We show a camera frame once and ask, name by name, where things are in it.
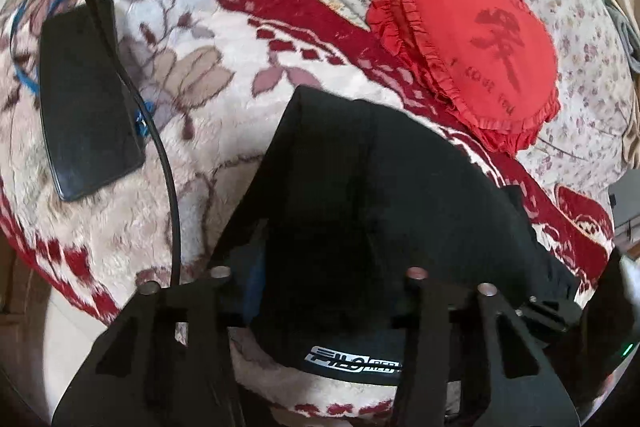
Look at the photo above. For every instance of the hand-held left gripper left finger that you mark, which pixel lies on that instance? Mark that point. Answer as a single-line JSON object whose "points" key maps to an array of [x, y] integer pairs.
{"points": [[253, 279]]}

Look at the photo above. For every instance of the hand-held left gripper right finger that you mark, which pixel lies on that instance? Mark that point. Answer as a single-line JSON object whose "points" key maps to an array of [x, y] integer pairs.
{"points": [[432, 307]]}

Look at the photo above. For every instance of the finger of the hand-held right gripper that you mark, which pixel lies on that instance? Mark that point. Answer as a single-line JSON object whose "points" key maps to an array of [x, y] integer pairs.
{"points": [[547, 314]]}

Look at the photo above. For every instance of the black pants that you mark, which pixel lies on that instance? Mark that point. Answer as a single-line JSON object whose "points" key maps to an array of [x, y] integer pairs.
{"points": [[380, 197]]}

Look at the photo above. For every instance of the beige cloth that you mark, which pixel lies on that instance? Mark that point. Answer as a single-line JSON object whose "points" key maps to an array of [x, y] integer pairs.
{"points": [[631, 147]]}

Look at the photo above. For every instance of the red and cream floral blanket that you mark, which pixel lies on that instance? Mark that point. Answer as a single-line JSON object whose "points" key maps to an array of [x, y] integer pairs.
{"points": [[210, 57]]}

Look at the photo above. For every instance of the red ruffled heart pillow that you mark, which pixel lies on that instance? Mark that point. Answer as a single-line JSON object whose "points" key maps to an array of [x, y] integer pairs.
{"points": [[467, 42]]}

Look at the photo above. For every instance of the grey cloth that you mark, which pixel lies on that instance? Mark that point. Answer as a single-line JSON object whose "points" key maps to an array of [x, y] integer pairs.
{"points": [[627, 37]]}

